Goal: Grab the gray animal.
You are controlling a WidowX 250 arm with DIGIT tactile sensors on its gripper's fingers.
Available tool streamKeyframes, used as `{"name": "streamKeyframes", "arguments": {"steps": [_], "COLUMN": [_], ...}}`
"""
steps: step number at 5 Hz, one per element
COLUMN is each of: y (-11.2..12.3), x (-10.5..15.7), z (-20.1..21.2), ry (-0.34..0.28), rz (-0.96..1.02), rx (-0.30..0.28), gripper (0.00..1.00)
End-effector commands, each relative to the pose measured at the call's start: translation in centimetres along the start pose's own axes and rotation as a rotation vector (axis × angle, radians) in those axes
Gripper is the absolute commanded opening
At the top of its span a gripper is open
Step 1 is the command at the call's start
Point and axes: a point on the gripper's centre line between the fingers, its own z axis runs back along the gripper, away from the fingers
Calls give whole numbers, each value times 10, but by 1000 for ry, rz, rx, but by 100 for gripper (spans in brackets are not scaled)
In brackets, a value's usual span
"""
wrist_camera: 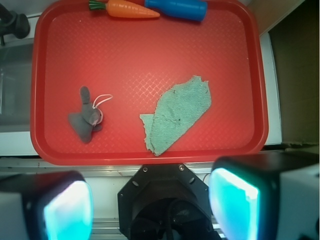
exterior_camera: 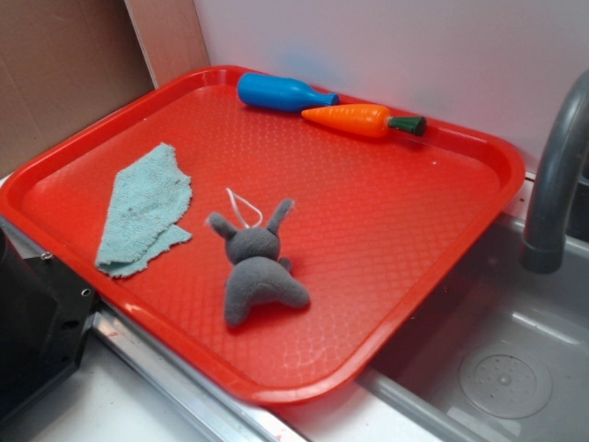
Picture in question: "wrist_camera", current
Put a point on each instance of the gray plush bunny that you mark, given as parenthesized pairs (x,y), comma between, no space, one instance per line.
(89,119)

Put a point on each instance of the black clamp knob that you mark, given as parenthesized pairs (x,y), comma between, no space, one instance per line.
(12,23)

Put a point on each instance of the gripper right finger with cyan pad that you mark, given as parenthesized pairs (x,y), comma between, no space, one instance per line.
(267,196)

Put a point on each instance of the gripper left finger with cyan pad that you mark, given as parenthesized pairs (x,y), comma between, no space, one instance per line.
(46,206)

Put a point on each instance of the orange toy carrot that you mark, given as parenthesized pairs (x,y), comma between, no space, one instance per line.
(123,9)

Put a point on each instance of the gray metal bin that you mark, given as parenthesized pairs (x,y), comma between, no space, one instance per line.
(15,85)

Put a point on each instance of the green woven cloth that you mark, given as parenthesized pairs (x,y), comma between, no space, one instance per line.
(177,110)

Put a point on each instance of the red plastic tray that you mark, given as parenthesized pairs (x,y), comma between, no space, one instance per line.
(136,61)

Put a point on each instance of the blue plastic bottle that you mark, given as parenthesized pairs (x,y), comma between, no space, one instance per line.
(194,10)

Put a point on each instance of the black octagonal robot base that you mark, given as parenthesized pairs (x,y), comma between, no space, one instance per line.
(165,202)

